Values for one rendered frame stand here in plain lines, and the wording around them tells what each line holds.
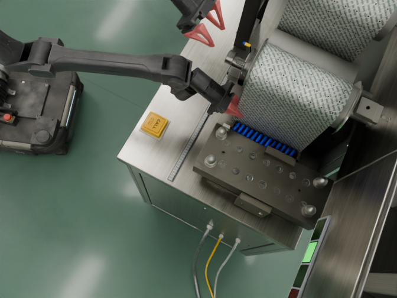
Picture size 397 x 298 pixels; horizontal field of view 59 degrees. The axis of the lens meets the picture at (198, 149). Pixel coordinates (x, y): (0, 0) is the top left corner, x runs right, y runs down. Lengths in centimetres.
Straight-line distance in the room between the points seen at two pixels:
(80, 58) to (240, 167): 55
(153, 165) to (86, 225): 100
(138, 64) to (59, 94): 118
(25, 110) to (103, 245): 84
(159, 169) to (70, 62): 43
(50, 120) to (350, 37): 151
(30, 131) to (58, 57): 107
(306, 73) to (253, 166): 33
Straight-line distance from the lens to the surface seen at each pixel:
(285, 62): 91
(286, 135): 108
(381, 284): 63
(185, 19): 89
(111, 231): 209
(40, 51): 109
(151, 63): 98
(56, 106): 210
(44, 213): 219
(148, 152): 121
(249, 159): 108
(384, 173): 77
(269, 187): 108
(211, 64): 136
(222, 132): 105
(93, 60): 102
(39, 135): 196
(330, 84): 92
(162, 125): 121
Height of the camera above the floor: 205
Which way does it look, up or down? 71 degrees down
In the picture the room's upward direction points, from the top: 11 degrees clockwise
